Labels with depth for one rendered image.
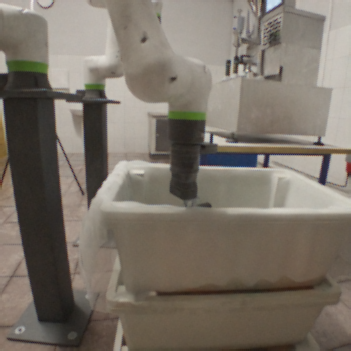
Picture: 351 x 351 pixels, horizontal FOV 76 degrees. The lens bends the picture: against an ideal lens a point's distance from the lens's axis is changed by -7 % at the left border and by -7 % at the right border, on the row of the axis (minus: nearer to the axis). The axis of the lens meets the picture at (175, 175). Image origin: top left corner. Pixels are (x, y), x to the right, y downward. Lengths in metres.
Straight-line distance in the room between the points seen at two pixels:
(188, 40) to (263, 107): 4.18
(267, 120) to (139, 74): 0.77
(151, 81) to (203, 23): 4.94
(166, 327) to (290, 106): 0.98
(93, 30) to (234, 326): 4.90
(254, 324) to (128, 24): 0.76
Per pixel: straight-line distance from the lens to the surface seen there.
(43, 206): 0.91
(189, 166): 0.57
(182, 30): 5.20
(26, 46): 0.87
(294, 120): 1.20
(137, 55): 0.45
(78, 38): 5.07
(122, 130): 4.86
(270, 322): 0.77
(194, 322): 0.69
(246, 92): 1.06
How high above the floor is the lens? 0.87
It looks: 15 degrees down
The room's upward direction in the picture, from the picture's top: 3 degrees clockwise
